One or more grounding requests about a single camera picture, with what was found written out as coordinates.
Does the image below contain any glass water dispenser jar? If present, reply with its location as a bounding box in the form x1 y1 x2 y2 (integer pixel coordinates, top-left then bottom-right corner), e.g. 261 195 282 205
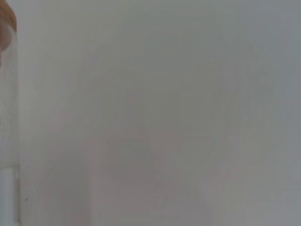
0 0 21 226

